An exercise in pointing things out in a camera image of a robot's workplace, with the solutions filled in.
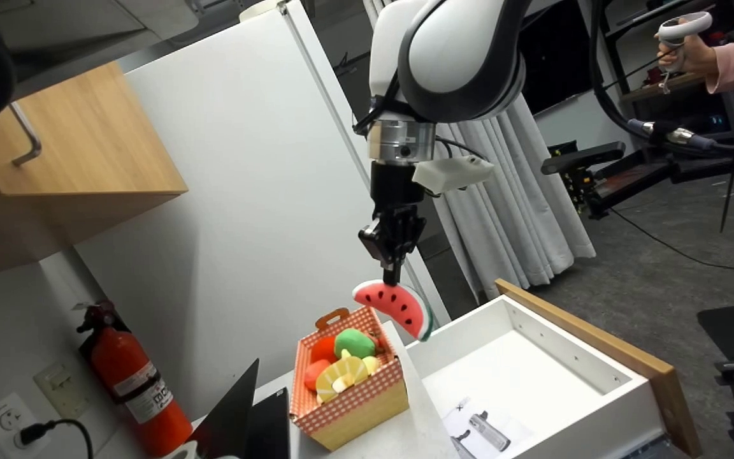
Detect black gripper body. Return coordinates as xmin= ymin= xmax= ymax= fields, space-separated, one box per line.
xmin=357 ymin=159 xmax=427 ymax=264

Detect plush watermelon slice toy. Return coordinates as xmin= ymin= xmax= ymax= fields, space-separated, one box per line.
xmin=350 ymin=278 xmax=432 ymax=342

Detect white VR controller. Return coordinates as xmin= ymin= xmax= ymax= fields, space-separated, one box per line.
xmin=652 ymin=9 xmax=715 ymax=47

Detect green plush toy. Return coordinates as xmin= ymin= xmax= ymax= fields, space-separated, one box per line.
xmin=334 ymin=325 xmax=379 ymax=361

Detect red round plush toy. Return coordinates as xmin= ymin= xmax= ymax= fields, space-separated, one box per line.
xmin=309 ymin=334 xmax=341 ymax=365

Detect orange-red plush strawberry toy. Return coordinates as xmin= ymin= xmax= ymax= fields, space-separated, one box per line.
xmin=300 ymin=356 xmax=334 ymax=394

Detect orange checkered cardboard basket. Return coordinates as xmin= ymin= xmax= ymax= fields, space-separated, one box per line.
xmin=287 ymin=304 xmax=411 ymax=453

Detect white drawer with wooden front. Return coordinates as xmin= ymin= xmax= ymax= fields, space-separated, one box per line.
xmin=403 ymin=278 xmax=706 ymax=459

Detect person hand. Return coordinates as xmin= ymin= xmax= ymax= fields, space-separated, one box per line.
xmin=677 ymin=32 xmax=722 ymax=88

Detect yellow plush fruit slice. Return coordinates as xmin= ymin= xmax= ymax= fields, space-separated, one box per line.
xmin=360 ymin=352 xmax=388 ymax=376

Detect pale yellow plush fruit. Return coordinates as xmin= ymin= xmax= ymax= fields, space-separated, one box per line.
xmin=314 ymin=349 xmax=371 ymax=406

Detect white curtains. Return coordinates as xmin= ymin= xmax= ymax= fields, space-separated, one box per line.
xmin=365 ymin=0 xmax=598 ymax=290

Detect black padded armrest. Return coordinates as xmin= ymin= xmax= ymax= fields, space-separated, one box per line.
xmin=539 ymin=140 xmax=629 ymax=177

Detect black angular panel object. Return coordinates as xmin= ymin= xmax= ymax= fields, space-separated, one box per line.
xmin=189 ymin=356 xmax=292 ymax=459

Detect dark chair seat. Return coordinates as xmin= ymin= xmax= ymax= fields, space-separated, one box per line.
xmin=584 ymin=154 xmax=682 ymax=218

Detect red fire extinguisher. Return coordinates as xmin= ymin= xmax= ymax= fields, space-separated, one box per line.
xmin=74 ymin=297 xmax=197 ymax=459

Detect wooden workbench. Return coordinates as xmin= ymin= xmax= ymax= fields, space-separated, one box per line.
xmin=618 ymin=47 xmax=734 ymax=159

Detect black conduit with metal coupling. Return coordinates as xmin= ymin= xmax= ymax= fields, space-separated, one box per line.
xmin=587 ymin=0 xmax=734 ymax=158

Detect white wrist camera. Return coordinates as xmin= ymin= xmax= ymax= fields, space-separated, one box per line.
xmin=411 ymin=152 xmax=499 ymax=196

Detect thin black floor cable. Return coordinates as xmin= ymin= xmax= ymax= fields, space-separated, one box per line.
xmin=608 ymin=207 xmax=734 ymax=282

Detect wooden wall cabinet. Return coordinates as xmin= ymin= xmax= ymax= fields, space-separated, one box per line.
xmin=0 ymin=59 xmax=189 ymax=282

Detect beige wall plate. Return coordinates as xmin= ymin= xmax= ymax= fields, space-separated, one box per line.
xmin=34 ymin=358 xmax=88 ymax=420

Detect metal cabinet handle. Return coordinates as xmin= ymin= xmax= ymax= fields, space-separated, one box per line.
xmin=8 ymin=102 xmax=45 ymax=168

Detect black plug with cable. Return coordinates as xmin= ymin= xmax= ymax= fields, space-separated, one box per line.
xmin=16 ymin=414 xmax=97 ymax=459

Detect white wall power outlet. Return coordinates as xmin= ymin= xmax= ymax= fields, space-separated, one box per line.
xmin=0 ymin=389 xmax=44 ymax=459

